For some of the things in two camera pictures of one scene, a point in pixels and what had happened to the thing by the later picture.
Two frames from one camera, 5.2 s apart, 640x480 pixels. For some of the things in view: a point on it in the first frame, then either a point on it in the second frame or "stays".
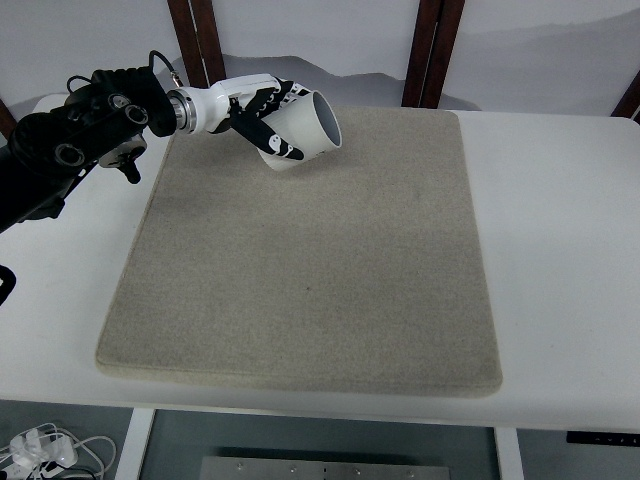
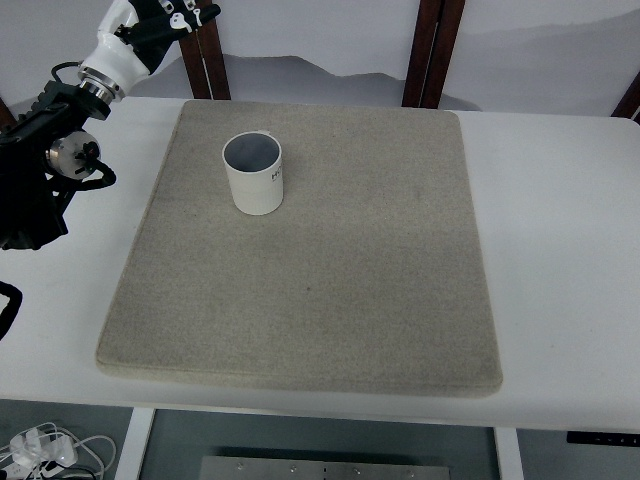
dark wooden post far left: [8, 123] stays
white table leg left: [131, 459] stays
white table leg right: [509, 454] stays
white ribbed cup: [308, 124] to [254, 162]
